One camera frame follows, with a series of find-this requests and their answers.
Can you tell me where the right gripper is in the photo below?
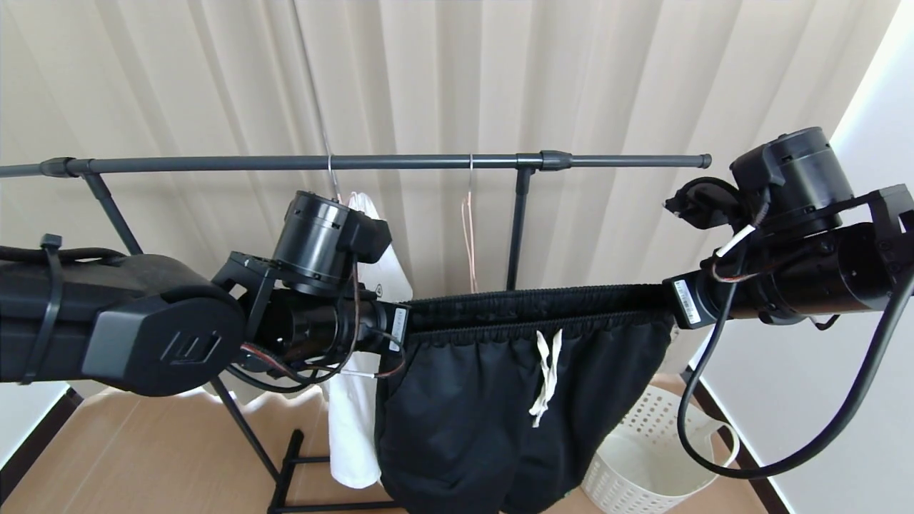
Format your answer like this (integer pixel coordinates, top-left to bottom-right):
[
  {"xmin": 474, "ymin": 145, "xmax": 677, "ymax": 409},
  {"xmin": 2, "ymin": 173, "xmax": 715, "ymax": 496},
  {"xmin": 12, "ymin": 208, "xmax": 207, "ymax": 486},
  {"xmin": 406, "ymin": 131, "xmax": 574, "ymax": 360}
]
[{"xmin": 664, "ymin": 223, "xmax": 902, "ymax": 329}]

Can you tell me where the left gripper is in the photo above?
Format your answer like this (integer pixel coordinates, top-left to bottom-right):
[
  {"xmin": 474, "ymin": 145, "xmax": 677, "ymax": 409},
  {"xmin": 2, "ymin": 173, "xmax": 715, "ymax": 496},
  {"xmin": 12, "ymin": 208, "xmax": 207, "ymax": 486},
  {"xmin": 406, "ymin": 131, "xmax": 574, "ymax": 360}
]
[{"xmin": 273, "ymin": 289, "xmax": 411, "ymax": 359}]

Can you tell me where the white printed t-shirt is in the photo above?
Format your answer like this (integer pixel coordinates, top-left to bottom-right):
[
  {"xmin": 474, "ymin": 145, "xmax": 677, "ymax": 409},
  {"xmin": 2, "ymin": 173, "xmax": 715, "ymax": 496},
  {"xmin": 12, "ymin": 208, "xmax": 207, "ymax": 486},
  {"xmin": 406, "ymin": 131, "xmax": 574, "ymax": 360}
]
[{"xmin": 327, "ymin": 191, "xmax": 415, "ymax": 490}]

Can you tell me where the black garment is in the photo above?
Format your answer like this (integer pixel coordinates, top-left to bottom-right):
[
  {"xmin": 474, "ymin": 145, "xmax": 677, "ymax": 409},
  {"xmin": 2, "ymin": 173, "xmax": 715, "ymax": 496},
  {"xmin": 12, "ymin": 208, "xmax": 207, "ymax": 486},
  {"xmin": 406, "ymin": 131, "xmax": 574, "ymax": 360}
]
[{"xmin": 375, "ymin": 283, "xmax": 676, "ymax": 514}]

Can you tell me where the black clothes rack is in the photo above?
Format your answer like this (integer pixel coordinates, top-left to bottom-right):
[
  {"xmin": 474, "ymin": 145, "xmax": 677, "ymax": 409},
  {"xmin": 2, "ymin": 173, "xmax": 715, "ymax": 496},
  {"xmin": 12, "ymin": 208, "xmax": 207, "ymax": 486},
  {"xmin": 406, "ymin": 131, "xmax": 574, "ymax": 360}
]
[{"xmin": 0, "ymin": 151, "xmax": 713, "ymax": 514}]

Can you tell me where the white laundry basket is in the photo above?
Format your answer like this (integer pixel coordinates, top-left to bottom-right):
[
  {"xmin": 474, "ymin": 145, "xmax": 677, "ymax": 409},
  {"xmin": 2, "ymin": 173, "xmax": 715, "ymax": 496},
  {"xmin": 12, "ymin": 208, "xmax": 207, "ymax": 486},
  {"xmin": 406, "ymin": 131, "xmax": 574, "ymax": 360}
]
[{"xmin": 580, "ymin": 384, "xmax": 740, "ymax": 514}]

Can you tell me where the beige curtain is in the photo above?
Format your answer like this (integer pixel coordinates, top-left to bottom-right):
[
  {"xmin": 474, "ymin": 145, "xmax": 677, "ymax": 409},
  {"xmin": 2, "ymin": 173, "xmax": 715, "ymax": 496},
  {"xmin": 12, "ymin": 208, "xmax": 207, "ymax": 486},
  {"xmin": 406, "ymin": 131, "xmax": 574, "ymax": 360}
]
[{"xmin": 0, "ymin": 0, "xmax": 900, "ymax": 400}]

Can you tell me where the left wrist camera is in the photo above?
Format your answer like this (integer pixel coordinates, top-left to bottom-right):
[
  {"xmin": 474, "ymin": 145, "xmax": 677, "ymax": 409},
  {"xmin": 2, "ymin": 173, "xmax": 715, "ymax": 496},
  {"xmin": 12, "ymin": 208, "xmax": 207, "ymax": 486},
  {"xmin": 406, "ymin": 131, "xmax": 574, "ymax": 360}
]
[{"xmin": 346, "ymin": 213, "xmax": 393, "ymax": 266}]

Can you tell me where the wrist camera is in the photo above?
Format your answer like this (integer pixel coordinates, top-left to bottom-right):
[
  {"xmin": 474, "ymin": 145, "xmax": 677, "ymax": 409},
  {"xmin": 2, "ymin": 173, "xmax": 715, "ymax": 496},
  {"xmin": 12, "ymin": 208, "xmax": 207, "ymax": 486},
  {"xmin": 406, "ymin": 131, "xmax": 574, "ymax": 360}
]
[
  {"xmin": 346, "ymin": 213, "xmax": 393, "ymax": 266},
  {"xmin": 664, "ymin": 177, "xmax": 745, "ymax": 229}
]

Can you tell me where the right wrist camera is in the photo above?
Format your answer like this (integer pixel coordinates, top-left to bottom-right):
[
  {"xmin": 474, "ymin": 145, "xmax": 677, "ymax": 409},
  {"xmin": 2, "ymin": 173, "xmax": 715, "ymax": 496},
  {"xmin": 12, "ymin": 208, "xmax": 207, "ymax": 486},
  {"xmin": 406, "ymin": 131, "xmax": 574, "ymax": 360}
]
[{"xmin": 664, "ymin": 177, "xmax": 745, "ymax": 229}]

